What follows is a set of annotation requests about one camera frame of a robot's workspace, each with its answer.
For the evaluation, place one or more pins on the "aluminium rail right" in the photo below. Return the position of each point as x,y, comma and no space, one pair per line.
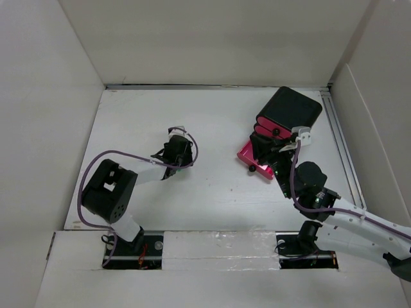
349,170

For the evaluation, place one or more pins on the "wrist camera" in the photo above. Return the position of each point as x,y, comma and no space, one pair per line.
177,130
301,134

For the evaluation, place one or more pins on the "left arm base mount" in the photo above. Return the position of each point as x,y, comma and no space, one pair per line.
143,254

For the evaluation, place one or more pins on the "black drawer cabinet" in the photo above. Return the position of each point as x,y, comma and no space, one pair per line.
290,108

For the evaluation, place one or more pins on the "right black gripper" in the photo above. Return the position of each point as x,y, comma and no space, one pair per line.
266,149

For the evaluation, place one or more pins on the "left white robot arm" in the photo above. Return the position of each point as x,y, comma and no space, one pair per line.
102,200

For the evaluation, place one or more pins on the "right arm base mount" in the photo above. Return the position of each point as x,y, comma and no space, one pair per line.
298,250

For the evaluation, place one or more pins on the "pink middle drawer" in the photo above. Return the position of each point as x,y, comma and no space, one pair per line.
269,128

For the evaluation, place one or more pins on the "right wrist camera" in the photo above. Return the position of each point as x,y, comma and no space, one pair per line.
301,134

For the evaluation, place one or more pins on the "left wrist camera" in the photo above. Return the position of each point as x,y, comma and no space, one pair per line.
177,130

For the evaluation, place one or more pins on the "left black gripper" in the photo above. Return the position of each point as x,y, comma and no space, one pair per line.
187,161

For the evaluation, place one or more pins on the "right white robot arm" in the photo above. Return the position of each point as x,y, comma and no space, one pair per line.
332,223

